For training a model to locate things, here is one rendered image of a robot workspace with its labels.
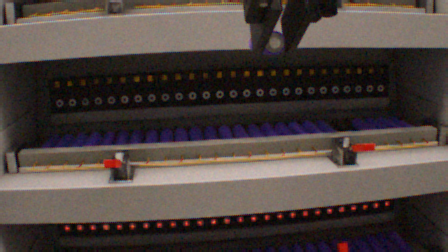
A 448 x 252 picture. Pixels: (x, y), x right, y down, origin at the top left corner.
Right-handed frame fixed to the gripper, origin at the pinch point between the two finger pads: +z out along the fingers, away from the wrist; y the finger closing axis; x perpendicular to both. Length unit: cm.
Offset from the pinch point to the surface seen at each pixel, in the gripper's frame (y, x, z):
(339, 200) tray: -11.0, 12.3, 22.8
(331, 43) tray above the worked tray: -11.3, -6.3, 19.0
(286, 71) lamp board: -9.1, -8.2, 33.5
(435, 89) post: -30.2, -2.3, 26.5
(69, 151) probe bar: 21.2, 4.1, 24.7
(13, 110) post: 30.4, -2.6, 28.1
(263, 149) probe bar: -2.7, 5.0, 25.1
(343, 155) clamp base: -11.4, 7.1, 20.8
